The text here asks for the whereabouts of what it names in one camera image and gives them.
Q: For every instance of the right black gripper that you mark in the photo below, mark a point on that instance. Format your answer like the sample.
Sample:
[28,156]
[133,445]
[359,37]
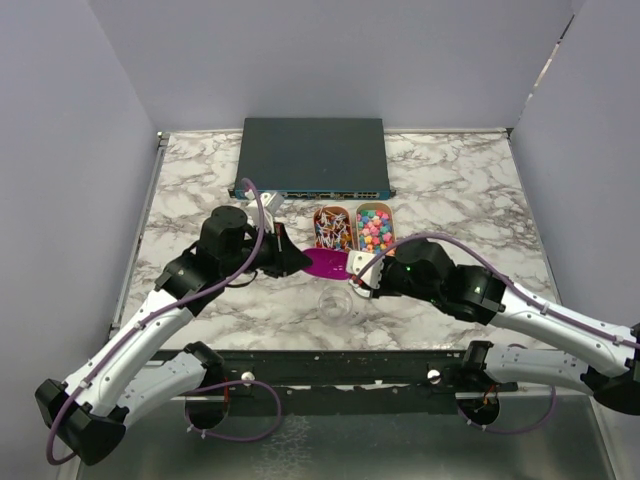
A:
[382,290]

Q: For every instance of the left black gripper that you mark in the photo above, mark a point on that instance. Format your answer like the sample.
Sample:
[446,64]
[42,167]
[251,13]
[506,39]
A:
[287,258]

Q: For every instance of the purple plastic scoop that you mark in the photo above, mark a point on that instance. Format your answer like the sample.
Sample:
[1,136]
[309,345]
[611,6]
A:
[327,264]

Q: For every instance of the beige tray of star candies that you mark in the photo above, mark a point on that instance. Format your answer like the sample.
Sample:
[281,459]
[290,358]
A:
[375,230]

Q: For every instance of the clear plastic jar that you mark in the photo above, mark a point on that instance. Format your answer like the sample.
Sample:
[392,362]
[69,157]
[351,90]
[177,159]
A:
[335,306]

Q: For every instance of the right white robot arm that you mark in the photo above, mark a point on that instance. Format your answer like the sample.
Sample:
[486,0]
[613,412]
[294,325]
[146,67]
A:
[583,354]

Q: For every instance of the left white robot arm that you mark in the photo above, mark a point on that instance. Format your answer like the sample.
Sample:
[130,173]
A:
[91,410]

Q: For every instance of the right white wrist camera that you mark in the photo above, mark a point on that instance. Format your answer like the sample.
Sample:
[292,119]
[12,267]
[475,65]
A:
[363,261]

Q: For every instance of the blue network switch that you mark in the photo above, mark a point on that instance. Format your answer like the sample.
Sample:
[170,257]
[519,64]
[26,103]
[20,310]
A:
[314,158]

